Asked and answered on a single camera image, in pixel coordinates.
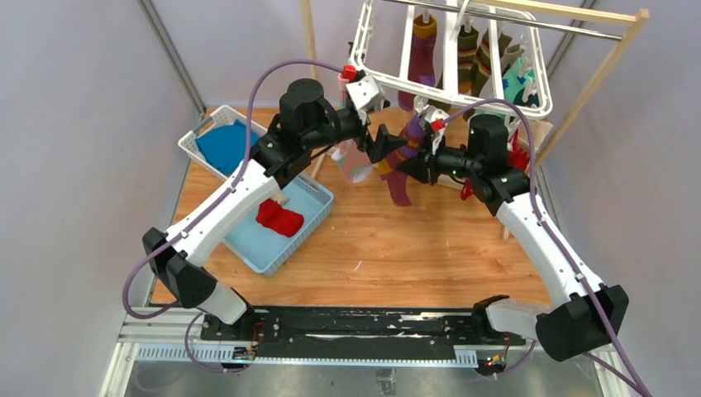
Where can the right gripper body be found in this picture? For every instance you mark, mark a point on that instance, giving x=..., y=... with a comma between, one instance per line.
x=435, y=165

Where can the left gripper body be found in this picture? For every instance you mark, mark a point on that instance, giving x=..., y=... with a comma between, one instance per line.
x=362, y=140

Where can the pink patterned sock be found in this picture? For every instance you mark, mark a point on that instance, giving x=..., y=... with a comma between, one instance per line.
x=354, y=164

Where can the white clip sock hanger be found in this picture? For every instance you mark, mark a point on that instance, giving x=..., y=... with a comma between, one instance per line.
x=449, y=92

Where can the red and cream sock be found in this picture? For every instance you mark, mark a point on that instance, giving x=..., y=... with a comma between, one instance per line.
x=273, y=215

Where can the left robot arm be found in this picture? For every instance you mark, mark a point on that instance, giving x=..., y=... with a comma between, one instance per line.
x=306, y=121

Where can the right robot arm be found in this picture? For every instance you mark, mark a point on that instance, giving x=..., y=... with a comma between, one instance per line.
x=585, y=313

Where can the maroon striped sock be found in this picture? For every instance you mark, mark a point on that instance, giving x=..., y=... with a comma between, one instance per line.
x=423, y=41

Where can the red patterned sock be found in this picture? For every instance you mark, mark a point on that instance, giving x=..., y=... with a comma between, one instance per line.
x=518, y=157

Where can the teal and white sock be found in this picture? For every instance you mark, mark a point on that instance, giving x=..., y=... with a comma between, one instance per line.
x=519, y=84

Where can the olive striped sock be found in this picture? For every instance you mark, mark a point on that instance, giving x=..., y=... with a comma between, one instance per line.
x=473, y=60

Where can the blue cloth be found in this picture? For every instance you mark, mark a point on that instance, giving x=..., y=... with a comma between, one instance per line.
x=224, y=147

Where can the white plastic basket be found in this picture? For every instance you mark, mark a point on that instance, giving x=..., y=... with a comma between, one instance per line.
x=224, y=115

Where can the light blue plastic basket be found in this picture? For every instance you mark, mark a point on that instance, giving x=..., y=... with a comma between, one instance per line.
x=265, y=250

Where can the wooden drying rack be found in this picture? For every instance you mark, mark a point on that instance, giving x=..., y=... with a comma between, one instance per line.
x=593, y=172

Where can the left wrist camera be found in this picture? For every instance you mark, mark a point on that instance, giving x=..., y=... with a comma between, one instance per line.
x=367, y=96

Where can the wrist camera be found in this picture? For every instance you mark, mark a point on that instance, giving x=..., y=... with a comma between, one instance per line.
x=434, y=121
x=367, y=96

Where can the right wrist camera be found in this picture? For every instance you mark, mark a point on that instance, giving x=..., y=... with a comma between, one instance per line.
x=434, y=121

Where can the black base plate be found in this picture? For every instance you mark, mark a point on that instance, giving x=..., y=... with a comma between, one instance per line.
x=362, y=336

